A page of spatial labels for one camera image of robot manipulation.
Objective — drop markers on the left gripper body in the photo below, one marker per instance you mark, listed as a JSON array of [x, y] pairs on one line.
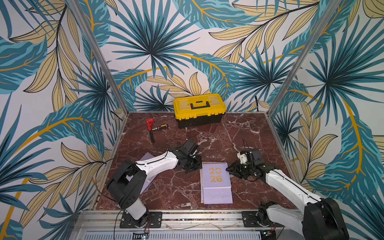
[[193, 163]]

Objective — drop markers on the aluminium front rail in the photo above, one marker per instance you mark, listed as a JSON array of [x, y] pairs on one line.
[[177, 225]]

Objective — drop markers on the yellow black screwdriver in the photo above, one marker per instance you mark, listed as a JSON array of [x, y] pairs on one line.
[[162, 127]]

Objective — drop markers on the yellow black toolbox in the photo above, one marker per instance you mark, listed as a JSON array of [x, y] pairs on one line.
[[199, 110]]

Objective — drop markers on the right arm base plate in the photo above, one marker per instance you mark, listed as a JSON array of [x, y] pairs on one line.
[[254, 219]]

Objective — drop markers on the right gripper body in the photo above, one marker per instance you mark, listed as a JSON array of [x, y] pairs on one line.
[[239, 168]]

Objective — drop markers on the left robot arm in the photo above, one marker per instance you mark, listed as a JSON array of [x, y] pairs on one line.
[[126, 185]]

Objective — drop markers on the purple calendar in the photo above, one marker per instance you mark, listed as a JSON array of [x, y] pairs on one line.
[[147, 183], [217, 184], [202, 185]]

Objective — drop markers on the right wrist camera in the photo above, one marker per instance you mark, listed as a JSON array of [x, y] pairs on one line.
[[243, 157]]

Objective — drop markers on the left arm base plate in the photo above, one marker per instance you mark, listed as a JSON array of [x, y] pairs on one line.
[[153, 220]]

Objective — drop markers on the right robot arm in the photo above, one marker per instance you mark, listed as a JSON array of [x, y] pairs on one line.
[[314, 218]]

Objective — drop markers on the red clamp tool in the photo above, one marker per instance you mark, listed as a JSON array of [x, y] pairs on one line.
[[149, 123]]

